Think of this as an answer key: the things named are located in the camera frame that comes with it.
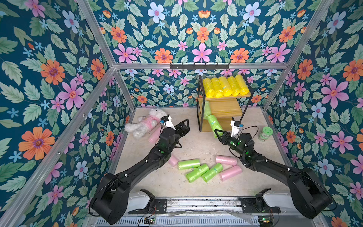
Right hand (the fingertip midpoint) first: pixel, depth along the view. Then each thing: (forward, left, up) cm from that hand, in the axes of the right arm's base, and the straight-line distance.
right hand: (216, 130), depth 80 cm
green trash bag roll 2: (+2, +1, +2) cm, 3 cm away
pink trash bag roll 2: (-10, -7, -17) cm, 21 cm away
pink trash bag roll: (-11, +26, -19) cm, 34 cm away
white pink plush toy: (+13, +48, -11) cm, 51 cm away
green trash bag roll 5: (-17, 0, -17) cm, 24 cm away
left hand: (+2, +17, +5) cm, 18 cm away
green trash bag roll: (+14, +5, +1) cm, 15 cm away
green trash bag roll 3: (-13, +16, -18) cm, 28 cm away
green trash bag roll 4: (-19, +11, -18) cm, 28 cm away
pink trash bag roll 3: (-17, -9, -20) cm, 28 cm away
